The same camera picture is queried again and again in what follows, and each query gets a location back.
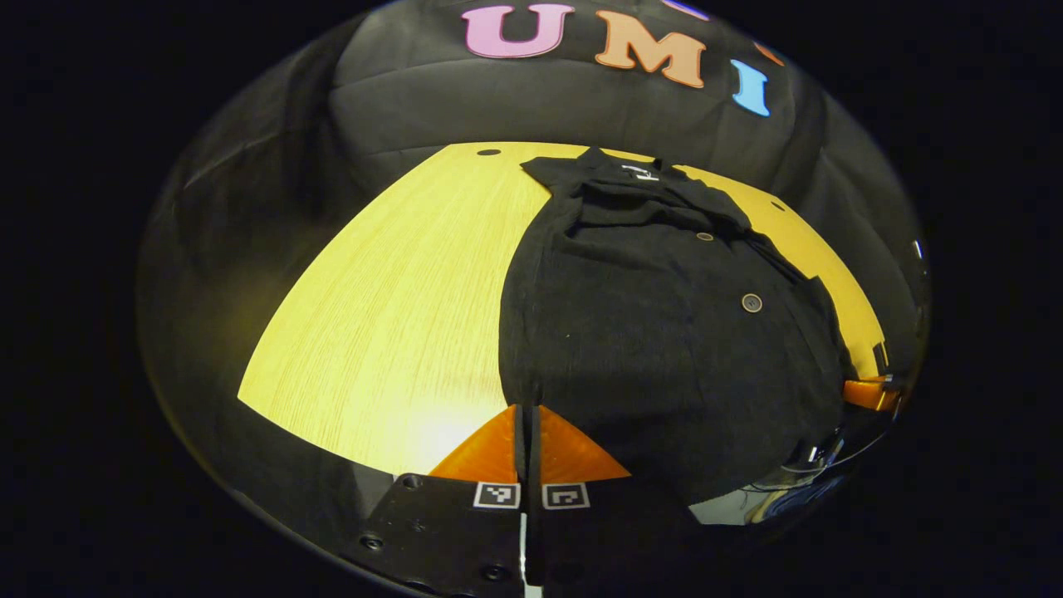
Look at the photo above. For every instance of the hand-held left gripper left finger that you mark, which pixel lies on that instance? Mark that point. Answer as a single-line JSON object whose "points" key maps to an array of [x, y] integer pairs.
{"points": [[448, 531]]}

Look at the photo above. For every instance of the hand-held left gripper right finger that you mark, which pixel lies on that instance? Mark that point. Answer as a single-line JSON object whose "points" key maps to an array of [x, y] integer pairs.
{"points": [[581, 540]]}

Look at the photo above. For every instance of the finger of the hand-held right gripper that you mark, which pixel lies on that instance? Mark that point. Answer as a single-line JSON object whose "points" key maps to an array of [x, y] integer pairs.
{"points": [[868, 393]]}

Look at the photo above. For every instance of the black button shirt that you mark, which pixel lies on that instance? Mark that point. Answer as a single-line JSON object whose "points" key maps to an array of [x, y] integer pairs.
{"points": [[648, 357]]}

